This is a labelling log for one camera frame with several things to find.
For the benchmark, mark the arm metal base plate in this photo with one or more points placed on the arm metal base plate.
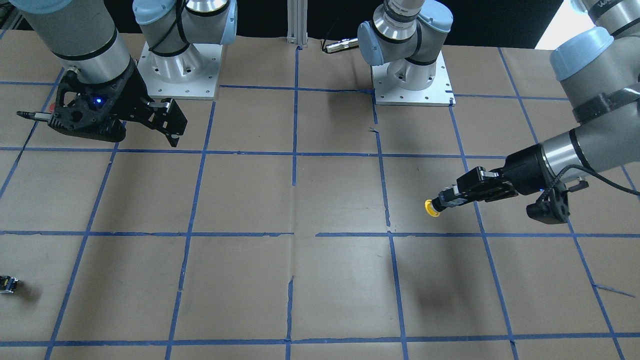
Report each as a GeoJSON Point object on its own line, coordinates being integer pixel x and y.
{"type": "Point", "coordinates": [192, 75]}
{"type": "Point", "coordinates": [401, 83]}

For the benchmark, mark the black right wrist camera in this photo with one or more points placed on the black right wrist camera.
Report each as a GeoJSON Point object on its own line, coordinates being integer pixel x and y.
{"type": "Point", "coordinates": [84, 110]}

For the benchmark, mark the yellow push button switch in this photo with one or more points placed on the yellow push button switch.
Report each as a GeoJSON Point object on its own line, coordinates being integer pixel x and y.
{"type": "Point", "coordinates": [449, 197]}

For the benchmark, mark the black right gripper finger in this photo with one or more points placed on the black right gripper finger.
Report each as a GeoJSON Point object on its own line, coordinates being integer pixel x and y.
{"type": "Point", "coordinates": [165, 107]}
{"type": "Point", "coordinates": [172, 128]}

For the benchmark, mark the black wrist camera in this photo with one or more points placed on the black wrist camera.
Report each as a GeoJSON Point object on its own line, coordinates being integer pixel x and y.
{"type": "Point", "coordinates": [84, 110]}
{"type": "Point", "coordinates": [554, 208]}

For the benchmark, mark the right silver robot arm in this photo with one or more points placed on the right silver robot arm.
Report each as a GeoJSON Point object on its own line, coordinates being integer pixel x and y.
{"type": "Point", "coordinates": [81, 34]}

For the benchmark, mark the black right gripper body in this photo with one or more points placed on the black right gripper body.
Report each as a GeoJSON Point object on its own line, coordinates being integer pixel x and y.
{"type": "Point", "coordinates": [131, 94]}

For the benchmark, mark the silver cable connector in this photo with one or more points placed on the silver cable connector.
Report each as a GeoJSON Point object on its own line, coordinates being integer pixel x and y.
{"type": "Point", "coordinates": [342, 45]}

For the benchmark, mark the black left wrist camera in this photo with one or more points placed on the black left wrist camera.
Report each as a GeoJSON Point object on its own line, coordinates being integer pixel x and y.
{"type": "Point", "coordinates": [554, 208]}

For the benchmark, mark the small black switch block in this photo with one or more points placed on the small black switch block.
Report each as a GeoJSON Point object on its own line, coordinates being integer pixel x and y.
{"type": "Point", "coordinates": [8, 284]}

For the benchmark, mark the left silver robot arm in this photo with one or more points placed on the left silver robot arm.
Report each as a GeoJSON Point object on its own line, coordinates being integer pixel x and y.
{"type": "Point", "coordinates": [599, 72]}

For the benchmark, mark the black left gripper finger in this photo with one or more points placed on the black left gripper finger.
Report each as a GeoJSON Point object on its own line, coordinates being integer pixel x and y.
{"type": "Point", "coordinates": [480, 182]}

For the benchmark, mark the aluminium frame post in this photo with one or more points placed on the aluminium frame post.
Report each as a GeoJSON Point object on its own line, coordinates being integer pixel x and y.
{"type": "Point", "coordinates": [297, 11]}

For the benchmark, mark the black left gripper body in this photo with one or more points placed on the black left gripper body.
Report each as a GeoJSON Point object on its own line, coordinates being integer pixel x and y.
{"type": "Point", "coordinates": [525, 171]}

